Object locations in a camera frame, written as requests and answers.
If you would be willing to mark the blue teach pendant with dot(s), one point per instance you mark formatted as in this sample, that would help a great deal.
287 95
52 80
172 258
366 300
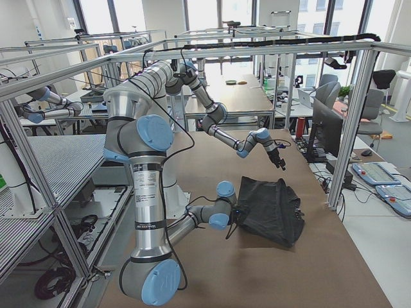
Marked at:
374 174
397 196

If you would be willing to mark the black Huawei monitor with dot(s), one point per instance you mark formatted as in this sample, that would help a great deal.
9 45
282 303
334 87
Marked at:
325 133

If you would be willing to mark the aluminium frame post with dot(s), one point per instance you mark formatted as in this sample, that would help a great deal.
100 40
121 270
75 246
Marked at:
351 125

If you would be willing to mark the black printed t-shirt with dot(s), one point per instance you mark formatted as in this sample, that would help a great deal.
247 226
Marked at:
275 210

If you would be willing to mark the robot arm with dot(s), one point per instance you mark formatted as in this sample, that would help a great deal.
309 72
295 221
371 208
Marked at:
153 271
184 74

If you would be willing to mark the grey office chair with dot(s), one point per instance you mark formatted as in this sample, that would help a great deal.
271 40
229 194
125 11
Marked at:
370 112

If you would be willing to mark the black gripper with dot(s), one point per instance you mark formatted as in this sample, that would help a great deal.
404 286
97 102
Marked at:
275 157

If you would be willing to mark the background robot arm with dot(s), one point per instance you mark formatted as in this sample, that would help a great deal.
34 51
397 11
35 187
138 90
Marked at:
59 106

